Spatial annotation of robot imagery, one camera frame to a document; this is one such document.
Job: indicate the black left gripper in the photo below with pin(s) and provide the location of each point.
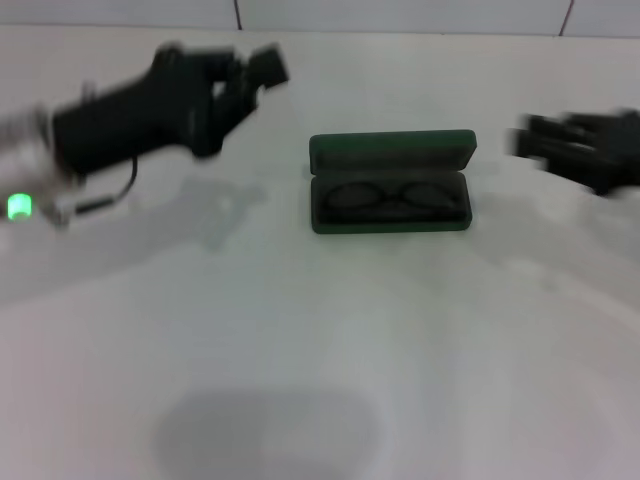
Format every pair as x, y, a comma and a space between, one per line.
140, 115

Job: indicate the black glasses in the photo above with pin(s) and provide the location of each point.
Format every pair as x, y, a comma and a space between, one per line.
387, 196

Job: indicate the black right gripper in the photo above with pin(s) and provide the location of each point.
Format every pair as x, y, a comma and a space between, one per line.
600, 150

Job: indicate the green glasses case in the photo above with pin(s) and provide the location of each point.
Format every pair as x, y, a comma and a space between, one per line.
390, 150

